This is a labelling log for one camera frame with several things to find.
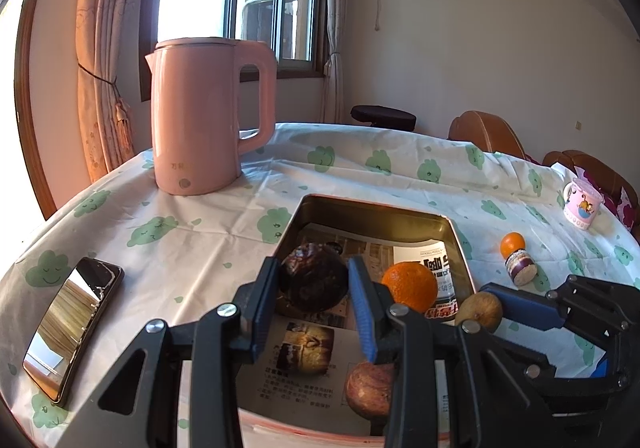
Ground small round orange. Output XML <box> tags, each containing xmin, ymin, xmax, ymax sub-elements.
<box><xmin>500</xmin><ymin>231</ymin><xmax>527</xmax><ymax>259</ymax></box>

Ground white sheer curtain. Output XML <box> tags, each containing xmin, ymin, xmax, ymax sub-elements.
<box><xmin>320</xmin><ymin>0</ymin><xmax>351</xmax><ymax>124</ymax></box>

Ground purple-brown passion fruit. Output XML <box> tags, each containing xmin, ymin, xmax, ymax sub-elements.
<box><xmin>345</xmin><ymin>360</ymin><xmax>396</xmax><ymax>421</ymax></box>

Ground dark brown water chestnut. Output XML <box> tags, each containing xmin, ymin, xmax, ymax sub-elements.
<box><xmin>277</xmin><ymin>243</ymin><xmax>349</xmax><ymax>313</ymax></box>

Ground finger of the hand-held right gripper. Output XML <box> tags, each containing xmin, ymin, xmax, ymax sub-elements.
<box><xmin>480</xmin><ymin>282</ymin><xmax>577</xmax><ymax>330</ymax></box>
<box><xmin>492</xmin><ymin>334</ymin><xmax>557</xmax><ymax>379</ymax></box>

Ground pink cartoon mug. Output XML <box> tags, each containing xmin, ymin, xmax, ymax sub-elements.
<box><xmin>562</xmin><ymin>177</ymin><xmax>606</xmax><ymax>230</ymax></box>

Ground floral cushion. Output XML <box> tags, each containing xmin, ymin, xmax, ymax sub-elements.
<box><xmin>575</xmin><ymin>165</ymin><xmax>640</xmax><ymax>239</ymax></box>

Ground pink electric kettle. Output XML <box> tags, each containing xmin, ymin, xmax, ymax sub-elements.
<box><xmin>145</xmin><ymin>38</ymin><xmax>278</xmax><ymax>196</ymax></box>

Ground brown leather chair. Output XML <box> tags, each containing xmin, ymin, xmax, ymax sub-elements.
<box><xmin>447</xmin><ymin>111</ymin><xmax>526</xmax><ymax>160</ymax></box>
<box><xmin>542</xmin><ymin>149</ymin><xmax>638</xmax><ymax>209</ymax></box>

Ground small tan fruit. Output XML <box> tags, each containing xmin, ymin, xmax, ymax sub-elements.
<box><xmin>454</xmin><ymin>292</ymin><xmax>504</xmax><ymax>333</ymax></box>

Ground black round stool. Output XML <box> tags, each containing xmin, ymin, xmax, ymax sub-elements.
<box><xmin>350</xmin><ymin>105</ymin><xmax>417</xmax><ymax>131</ymax></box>

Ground large orange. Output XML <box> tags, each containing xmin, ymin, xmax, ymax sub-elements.
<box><xmin>381</xmin><ymin>262</ymin><xmax>438</xmax><ymax>315</ymax></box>

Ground black smartphone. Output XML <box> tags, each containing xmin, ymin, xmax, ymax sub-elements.
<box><xmin>22</xmin><ymin>257</ymin><xmax>125</xmax><ymax>406</ymax></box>

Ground pink metal tin box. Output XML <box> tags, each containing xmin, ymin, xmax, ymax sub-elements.
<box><xmin>235</xmin><ymin>194</ymin><xmax>476</xmax><ymax>444</ymax></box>

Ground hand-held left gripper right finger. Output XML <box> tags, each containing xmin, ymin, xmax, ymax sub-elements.
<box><xmin>347</xmin><ymin>255</ymin><xmax>561</xmax><ymax>448</ymax></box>

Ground curtain tieback tassel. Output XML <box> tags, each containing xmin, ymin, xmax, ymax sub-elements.
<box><xmin>77</xmin><ymin>61</ymin><xmax>133</xmax><ymax>154</ymax></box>

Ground window with brown frame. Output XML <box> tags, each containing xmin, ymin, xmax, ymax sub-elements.
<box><xmin>140</xmin><ymin>0</ymin><xmax>328</xmax><ymax>102</ymax></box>

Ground printed paper sheets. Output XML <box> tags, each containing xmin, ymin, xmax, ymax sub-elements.
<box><xmin>237</xmin><ymin>223</ymin><xmax>461</xmax><ymax>434</ymax></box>

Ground white tablecloth with green print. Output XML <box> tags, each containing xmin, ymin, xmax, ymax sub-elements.
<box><xmin>0</xmin><ymin>122</ymin><xmax>640</xmax><ymax>448</ymax></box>

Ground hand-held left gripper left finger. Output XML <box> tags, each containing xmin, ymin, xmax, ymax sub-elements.
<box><xmin>65</xmin><ymin>255</ymin><xmax>281</xmax><ymax>448</ymax></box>

